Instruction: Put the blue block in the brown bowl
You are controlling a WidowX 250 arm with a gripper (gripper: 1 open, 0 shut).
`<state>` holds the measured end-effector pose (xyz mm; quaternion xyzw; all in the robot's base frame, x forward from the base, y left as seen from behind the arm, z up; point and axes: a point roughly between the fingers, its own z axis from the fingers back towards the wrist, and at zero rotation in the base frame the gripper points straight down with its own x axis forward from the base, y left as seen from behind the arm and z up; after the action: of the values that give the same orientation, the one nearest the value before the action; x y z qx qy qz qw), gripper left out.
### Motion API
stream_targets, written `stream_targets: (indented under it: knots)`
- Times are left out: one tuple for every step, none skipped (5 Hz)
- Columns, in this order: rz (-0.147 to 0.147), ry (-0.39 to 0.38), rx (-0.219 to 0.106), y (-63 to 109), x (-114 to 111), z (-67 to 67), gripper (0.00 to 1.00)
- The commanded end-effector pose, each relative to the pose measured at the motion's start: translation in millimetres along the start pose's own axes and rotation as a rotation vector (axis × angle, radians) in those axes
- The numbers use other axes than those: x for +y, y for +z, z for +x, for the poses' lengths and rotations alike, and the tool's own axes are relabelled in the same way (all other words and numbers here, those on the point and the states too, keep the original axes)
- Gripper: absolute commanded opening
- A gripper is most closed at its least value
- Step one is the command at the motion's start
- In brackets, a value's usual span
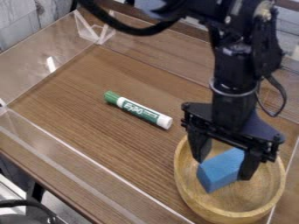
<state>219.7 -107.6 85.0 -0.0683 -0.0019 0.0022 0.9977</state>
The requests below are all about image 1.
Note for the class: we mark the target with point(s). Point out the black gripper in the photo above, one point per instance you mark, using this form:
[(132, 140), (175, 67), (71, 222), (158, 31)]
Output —
[(257, 135)]

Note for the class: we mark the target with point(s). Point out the blue foam block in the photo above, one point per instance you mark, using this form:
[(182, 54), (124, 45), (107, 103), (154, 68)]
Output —
[(219, 171)]

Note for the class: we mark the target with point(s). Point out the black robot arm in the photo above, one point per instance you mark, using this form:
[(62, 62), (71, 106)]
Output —
[(243, 40)]

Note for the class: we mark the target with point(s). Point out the brown wooden bowl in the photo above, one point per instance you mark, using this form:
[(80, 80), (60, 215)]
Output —
[(241, 203)]

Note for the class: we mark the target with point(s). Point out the green Expo marker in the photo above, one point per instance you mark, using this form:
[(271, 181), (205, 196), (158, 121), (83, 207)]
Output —
[(139, 110)]

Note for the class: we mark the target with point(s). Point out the clear acrylic tray walls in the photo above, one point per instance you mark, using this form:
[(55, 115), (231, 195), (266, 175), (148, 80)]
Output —
[(104, 161)]

